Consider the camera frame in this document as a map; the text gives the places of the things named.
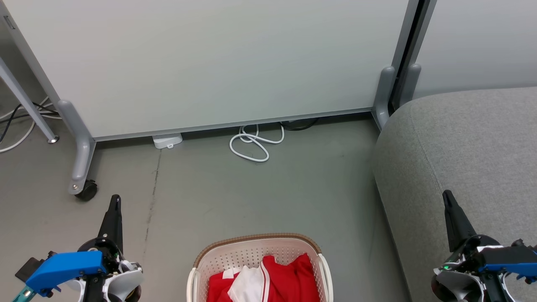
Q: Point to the grey partition foot with caster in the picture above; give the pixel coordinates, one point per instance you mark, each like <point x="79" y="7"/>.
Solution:
<point x="80" y="151"/>

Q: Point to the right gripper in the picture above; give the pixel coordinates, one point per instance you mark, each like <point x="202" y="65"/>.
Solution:
<point x="457" y="281"/>

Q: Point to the red garment with white cuff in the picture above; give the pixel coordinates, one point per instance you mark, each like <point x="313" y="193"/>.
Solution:
<point x="247" y="287"/>

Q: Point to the grey upright partition foot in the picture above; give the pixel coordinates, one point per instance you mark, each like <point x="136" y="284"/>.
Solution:
<point x="384" y="96"/>

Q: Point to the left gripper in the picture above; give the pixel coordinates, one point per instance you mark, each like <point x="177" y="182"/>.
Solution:
<point x="121" y="281"/>

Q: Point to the blue left camera mount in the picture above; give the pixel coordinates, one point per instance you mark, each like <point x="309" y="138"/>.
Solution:
<point x="63" y="268"/>

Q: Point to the grey slim partition foot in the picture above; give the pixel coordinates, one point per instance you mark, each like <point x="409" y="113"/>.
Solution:
<point x="412" y="82"/>

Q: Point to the white plastic laundry basket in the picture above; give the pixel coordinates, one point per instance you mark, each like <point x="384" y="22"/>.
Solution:
<point x="251" y="251"/>

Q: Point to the blue right camera mount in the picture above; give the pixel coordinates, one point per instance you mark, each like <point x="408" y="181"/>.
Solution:
<point x="514" y="269"/>

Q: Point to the white partition wall panel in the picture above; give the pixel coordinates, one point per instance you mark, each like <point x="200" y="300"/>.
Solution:
<point x="478" y="42"/>

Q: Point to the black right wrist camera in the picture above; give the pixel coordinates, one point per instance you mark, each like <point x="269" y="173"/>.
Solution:
<point x="520" y="253"/>

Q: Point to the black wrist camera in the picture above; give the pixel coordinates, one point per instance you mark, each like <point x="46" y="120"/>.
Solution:
<point x="520" y="253"/>
<point x="29" y="268"/>

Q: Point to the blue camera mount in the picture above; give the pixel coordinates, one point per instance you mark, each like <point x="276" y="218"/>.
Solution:
<point x="63" y="268"/>
<point x="514" y="269"/>

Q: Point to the grey fabric sofa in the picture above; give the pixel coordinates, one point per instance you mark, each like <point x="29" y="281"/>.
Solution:
<point x="470" y="147"/>

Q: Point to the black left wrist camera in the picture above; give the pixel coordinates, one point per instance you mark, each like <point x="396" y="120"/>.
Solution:
<point x="29" y="268"/>

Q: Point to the white power adapter box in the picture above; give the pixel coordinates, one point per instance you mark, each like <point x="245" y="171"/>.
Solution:
<point x="167" y="140"/>

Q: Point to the large white partition panel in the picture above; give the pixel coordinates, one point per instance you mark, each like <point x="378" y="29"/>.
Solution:
<point x="209" y="63"/>

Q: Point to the grey slanted table leg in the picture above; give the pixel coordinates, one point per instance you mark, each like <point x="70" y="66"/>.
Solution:
<point x="25" y="98"/>

